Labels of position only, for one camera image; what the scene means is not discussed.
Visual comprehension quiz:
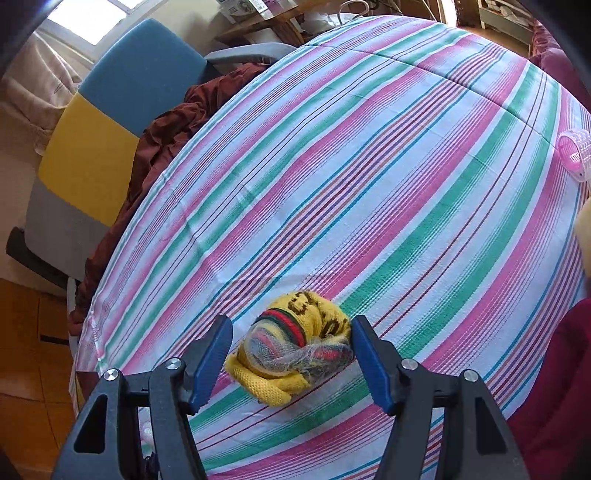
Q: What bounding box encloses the white cable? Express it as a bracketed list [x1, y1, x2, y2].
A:
[339, 0, 370, 19]

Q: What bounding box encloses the maroon blanket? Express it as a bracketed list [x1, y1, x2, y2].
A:
[67, 62, 271, 333]

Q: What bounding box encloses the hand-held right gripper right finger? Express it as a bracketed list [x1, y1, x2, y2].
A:
[351, 315, 529, 480]

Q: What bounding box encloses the yellow knit sock ball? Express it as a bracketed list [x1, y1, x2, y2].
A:
[225, 291, 355, 408]

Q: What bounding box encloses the striped bedsheet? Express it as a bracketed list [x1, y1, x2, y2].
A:
[69, 14, 591, 480]

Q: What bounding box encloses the small orange sponge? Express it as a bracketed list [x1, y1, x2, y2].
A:
[575, 198, 591, 296]

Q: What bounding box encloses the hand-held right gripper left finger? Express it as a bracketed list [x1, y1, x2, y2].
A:
[51, 315, 234, 480]

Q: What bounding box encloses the pink hair roller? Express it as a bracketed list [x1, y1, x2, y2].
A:
[556, 129, 591, 183]

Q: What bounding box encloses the pink cloth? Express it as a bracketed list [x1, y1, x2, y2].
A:
[529, 21, 591, 112]

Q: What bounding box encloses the window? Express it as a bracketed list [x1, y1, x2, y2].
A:
[46, 0, 158, 47]

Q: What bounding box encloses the grey yellow blue sofa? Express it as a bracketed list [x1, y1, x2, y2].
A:
[23, 18, 298, 278]

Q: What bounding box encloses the dark red garment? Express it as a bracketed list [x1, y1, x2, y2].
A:
[522, 295, 591, 480]

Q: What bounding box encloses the pink printed box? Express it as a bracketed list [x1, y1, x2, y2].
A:
[252, 0, 301, 19]

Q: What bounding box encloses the wooden desk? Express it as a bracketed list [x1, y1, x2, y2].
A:
[215, 0, 370, 47]

